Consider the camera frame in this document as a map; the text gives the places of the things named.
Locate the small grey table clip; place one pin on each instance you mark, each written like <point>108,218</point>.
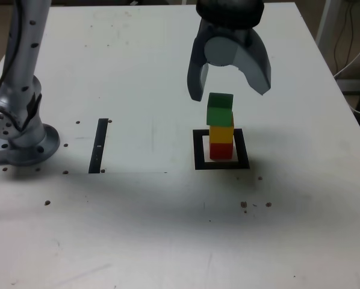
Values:
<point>133,3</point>

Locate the white metal post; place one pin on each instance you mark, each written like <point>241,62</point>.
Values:
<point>326,21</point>

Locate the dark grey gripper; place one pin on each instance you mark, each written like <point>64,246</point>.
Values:
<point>225,32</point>

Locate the black tape square outline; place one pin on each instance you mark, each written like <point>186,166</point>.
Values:
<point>198,150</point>

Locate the black tape strip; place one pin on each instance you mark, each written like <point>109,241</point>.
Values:
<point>98,144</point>

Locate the red cube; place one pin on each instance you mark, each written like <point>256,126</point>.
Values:
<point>220,150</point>

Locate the yellow cube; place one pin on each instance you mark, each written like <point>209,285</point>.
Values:
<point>220,135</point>

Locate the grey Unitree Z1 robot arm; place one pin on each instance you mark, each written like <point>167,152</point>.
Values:
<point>20,132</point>

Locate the green cube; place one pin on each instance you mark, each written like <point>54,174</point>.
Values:
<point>219,117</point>

